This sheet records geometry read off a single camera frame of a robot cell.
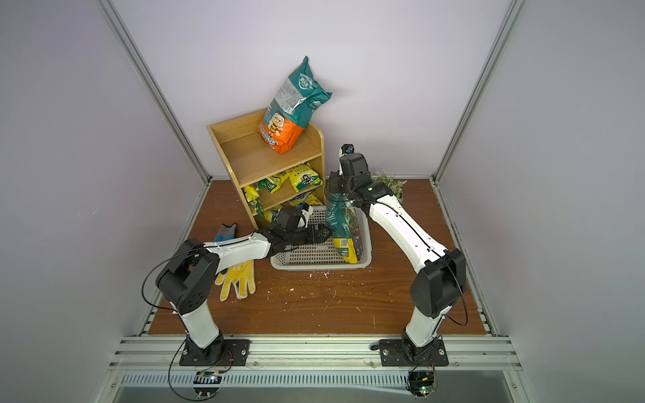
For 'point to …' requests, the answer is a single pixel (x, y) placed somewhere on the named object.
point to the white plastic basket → (323, 255)
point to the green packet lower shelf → (255, 206)
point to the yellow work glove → (242, 276)
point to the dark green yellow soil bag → (345, 228)
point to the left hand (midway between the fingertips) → (328, 233)
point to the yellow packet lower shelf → (309, 199)
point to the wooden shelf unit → (251, 159)
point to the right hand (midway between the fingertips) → (337, 170)
